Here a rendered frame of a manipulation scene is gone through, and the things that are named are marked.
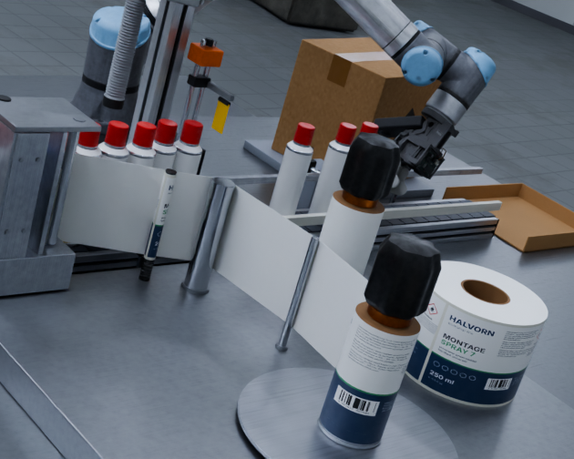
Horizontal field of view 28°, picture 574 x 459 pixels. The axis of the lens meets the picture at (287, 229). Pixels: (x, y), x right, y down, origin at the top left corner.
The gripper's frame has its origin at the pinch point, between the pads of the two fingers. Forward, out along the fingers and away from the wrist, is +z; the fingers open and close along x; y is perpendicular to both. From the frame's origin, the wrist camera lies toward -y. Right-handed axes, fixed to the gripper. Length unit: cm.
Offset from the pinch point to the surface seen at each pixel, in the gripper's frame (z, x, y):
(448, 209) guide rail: -7.6, 18.1, 5.2
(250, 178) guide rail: 13.7, -28.7, -2.8
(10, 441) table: 60, -83, 41
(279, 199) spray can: 13.5, -24.3, 2.2
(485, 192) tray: -20, 52, -12
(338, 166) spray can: 1.5, -17.6, 3.2
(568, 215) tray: -28, 64, 4
